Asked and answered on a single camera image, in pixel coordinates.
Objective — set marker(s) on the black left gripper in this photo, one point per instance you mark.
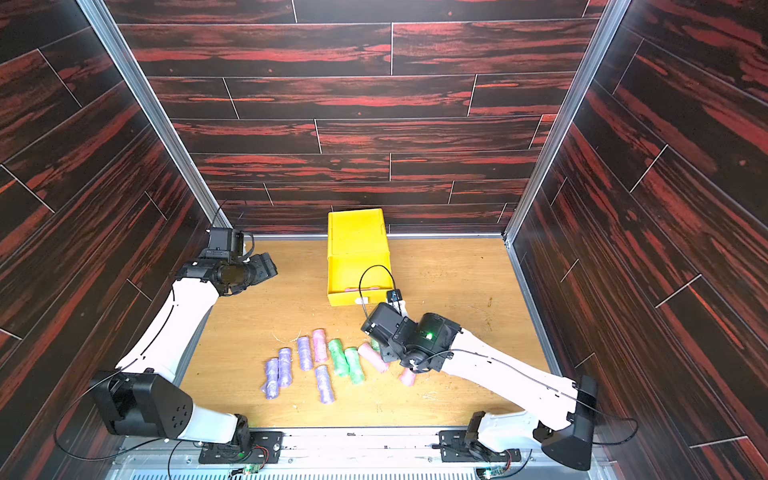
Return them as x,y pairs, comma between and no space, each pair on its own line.
264,269

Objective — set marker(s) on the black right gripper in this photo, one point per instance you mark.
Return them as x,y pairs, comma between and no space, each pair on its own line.
377,324

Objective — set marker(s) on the yellow plastic drawer box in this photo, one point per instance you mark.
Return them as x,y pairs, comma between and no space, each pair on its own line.
358,255

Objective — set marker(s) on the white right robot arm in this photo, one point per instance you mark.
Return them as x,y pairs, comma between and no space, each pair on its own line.
556,416

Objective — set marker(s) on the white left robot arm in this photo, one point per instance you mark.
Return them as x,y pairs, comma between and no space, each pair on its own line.
140,398

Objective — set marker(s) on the purple trash bag roll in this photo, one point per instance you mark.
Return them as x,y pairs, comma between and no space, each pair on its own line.
285,377
306,362
324,384
271,387

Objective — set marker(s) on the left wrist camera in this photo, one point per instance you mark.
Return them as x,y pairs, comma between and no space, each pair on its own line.
225,244

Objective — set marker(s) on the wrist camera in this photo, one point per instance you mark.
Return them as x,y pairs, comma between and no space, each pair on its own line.
394,296
225,244

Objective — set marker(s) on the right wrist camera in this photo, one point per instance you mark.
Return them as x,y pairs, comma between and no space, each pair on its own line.
394,296

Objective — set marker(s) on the aluminium enclosure frame rail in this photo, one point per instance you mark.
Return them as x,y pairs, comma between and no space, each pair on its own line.
108,33

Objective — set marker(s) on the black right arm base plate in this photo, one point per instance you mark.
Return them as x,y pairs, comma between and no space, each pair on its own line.
455,448

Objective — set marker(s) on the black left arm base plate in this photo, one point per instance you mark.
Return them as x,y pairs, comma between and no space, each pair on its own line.
263,447

